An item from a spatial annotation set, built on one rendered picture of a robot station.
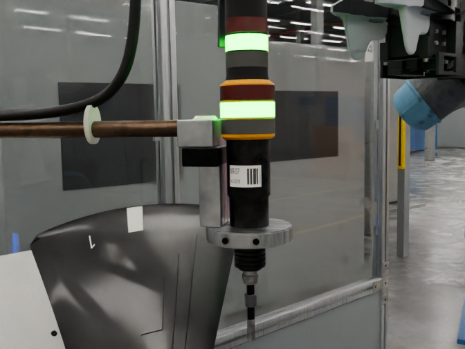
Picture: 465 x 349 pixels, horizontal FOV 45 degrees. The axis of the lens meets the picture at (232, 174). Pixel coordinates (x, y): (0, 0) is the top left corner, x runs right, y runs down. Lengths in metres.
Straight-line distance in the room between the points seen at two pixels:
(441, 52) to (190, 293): 0.36
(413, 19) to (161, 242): 0.34
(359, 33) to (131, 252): 0.33
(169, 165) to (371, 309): 0.95
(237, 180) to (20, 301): 0.44
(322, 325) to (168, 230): 1.19
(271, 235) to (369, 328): 1.55
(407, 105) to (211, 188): 0.46
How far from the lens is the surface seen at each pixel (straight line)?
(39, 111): 0.52
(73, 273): 0.62
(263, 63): 0.45
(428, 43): 0.64
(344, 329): 1.85
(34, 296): 0.81
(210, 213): 0.45
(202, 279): 0.58
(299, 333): 1.68
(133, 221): 0.62
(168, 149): 1.27
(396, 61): 0.66
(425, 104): 0.84
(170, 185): 1.28
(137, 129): 0.47
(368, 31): 0.64
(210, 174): 0.45
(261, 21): 0.45
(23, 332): 0.79
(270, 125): 0.44
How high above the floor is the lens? 1.54
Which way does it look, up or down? 6 degrees down
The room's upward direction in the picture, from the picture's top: 1 degrees counter-clockwise
